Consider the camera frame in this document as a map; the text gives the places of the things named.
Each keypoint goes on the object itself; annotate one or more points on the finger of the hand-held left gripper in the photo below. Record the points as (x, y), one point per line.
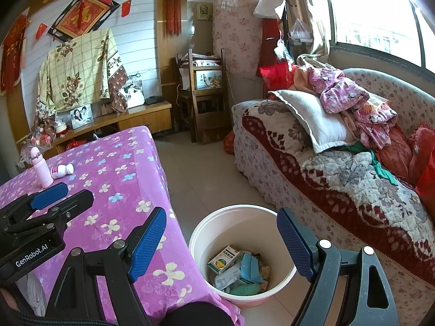
(47, 197)
(73, 202)

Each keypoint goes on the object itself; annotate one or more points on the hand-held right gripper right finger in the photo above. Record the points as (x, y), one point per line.
(295, 244)

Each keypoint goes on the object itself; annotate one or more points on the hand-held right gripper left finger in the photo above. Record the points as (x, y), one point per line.
(148, 241)

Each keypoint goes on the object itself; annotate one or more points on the beige wrapper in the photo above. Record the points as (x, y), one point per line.
(265, 271)

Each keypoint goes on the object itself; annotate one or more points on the blue tissue pouch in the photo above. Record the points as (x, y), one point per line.
(249, 268)

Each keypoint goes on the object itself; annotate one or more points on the white plastic bucket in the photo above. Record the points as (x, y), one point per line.
(210, 237)

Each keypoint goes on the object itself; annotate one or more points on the green cloth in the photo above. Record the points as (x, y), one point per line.
(244, 290)

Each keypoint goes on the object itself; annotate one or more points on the white medicine box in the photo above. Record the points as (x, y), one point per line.
(224, 261)

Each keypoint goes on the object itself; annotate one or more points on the white blue plastic packet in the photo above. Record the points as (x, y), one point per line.
(227, 276)

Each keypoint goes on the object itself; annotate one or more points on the pink water bottle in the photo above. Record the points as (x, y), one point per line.
(42, 169)

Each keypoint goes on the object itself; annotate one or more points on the small white pill bottle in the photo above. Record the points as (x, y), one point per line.
(63, 170)

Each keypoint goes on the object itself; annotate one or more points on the purple floral blanket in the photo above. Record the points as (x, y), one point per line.
(119, 176)

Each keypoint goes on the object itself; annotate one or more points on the floral covered sofa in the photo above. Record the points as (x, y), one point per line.
(340, 203)

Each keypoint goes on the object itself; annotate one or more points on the framed couple photo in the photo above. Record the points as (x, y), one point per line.
(81, 116)

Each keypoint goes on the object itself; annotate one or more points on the wooden low cabinet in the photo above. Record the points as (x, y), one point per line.
(142, 119)

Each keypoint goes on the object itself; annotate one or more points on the green garment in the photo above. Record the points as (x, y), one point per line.
(377, 166)

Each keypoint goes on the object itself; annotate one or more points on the orange red floor bag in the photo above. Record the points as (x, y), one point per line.
(228, 142)

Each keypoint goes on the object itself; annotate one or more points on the white pillow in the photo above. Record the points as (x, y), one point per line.
(316, 122)

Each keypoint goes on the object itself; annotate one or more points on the large photo print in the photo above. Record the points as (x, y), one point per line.
(131, 91)

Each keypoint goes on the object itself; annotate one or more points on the yellow floral cloth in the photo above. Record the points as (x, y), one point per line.
(78, 71)

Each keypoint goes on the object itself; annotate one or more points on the orange red cushion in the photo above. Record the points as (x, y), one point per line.
(407, 156)

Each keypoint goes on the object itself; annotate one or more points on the red hanging banner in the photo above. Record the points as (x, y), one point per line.
(13, 54)

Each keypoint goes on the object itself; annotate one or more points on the pink patterned clothes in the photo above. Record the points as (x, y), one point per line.
(343, 98)

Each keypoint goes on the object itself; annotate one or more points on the wooden chair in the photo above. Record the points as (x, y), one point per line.
(204, 91)

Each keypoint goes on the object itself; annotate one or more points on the framed red gold picture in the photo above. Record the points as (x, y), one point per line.
(83, 15)

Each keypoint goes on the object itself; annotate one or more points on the red knot ornament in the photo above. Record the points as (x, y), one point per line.
(173, 3)

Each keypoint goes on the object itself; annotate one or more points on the floral covered air conditioner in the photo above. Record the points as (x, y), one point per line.
(238, 23)

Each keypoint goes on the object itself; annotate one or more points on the beige curtain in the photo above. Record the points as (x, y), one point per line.
(306, 6)

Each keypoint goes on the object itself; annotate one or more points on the window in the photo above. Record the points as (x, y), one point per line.
(380, 13)

